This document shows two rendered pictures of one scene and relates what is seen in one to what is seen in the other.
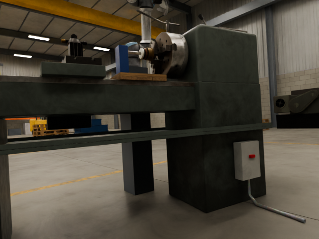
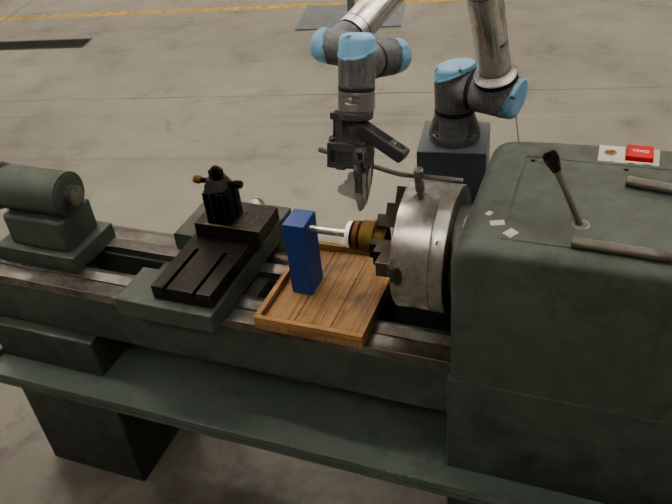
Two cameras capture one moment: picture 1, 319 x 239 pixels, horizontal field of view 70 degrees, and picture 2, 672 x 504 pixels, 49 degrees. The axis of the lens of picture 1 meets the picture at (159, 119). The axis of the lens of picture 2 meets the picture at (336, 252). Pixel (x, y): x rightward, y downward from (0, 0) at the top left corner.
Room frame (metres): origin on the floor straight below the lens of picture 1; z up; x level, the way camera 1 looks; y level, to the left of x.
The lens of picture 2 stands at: (0.59, -1.09, 2.15)
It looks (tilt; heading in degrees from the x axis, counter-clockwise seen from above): 36 degrees down; 53
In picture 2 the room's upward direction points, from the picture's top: 6 degrees counter-clockwise
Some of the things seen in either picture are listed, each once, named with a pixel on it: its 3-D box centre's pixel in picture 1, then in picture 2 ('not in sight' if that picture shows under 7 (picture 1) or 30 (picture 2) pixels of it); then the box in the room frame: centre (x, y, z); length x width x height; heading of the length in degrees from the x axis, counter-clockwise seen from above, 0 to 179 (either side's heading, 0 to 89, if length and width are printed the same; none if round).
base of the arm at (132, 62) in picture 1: (132, 63); (454, 121); (2.07, 0.22, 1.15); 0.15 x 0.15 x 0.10
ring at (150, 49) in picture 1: (148, 54); (370, 237); (1.57, 0.05, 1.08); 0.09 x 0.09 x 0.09; 29
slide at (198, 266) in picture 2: (77, 69); (219, 249); (1.36, 0.47, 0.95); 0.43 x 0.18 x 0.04; 29
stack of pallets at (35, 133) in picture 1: (51, 132); not in sight; (10.04, 4.76, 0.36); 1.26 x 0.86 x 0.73; 142
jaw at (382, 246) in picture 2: (164, 50); (387, 259); (1.53, -0.06, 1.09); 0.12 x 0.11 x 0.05; 29
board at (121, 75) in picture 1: (133, 82); (331, 289); (1.51, 0.16, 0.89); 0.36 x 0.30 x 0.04; 29
